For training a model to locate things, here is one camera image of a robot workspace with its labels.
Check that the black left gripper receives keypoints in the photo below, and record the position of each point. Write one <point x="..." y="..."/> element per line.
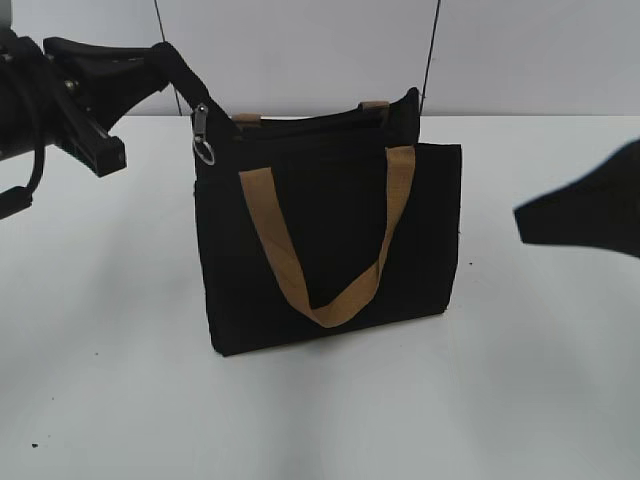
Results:
<point x="109" y="82"/>

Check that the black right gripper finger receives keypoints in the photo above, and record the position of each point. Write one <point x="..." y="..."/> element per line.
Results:
<point x="600" y="210"/>

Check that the black tote bag tan handles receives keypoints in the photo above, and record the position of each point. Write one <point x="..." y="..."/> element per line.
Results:
<point x="315" y="227"/>

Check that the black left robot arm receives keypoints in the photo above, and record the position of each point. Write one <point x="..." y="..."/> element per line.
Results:
<point x="5" y="10"/>

